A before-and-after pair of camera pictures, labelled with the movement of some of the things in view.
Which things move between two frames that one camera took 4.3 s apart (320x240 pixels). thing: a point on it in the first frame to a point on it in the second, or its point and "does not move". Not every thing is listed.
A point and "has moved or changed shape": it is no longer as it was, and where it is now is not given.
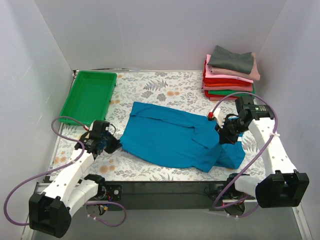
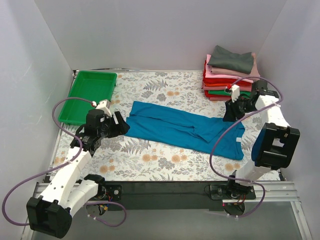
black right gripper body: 225,133 to 234,108
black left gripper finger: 112,145 to 121,126
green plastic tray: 90,98 does not move
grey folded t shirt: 223,58 does not move
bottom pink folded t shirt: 221,98 does not move
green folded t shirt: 227,92 does not move
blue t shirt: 165,135 has moved or changed shape
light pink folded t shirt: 208,74 does not move
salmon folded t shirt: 249,88 does not move
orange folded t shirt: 227,84 does not move
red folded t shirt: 214,80 does not move
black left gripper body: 111,145 to 114,124
